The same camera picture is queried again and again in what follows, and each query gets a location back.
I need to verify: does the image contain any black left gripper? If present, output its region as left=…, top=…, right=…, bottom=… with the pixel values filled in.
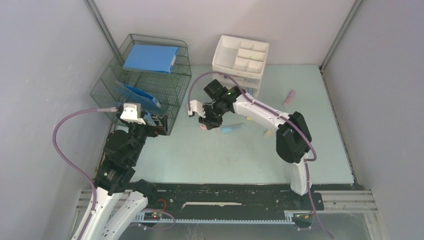
left=127, top=110, right=169, bottom=164

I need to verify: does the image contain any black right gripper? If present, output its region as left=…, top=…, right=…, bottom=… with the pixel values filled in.
left=199, top=99, right=229, bottom=129

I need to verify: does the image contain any light blue highlighter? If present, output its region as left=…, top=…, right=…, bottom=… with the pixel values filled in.
left=221, top=122, right=246, bottom=133

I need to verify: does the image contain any blue folder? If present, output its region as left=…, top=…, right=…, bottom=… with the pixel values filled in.
left=114, top=81, right=162, bottom=112
left=123, top=44, right=179, bottom=74

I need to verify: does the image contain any white plastic drawer organizer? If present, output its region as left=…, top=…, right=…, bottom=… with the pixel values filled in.
left=212, top=35, right=270, bottom=98

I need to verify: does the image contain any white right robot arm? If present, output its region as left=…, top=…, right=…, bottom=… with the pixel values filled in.
left=187, top=80, right=316, bottom=209

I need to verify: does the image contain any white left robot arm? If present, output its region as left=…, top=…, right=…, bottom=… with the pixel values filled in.
left=72, top=114, right=168, bottom=240

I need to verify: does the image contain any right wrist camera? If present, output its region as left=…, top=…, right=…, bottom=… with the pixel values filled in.
left=187, top=100, right=206, bottom=118

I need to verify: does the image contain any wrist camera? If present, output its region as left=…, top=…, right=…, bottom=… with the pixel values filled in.
left=119, top=102, right=146, bottom=125
left=187, top=100, right=206, bottom=118

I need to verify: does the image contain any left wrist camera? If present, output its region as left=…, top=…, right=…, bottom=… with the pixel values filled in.
left=119, top=102, right=146, bottom=125

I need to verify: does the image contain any green wire mesh rack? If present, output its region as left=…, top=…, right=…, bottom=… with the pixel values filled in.
left=90, top=33, right=192, bottom=134

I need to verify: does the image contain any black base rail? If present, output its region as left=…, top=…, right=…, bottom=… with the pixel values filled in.
left=76, top=180, right=379, bottom=224

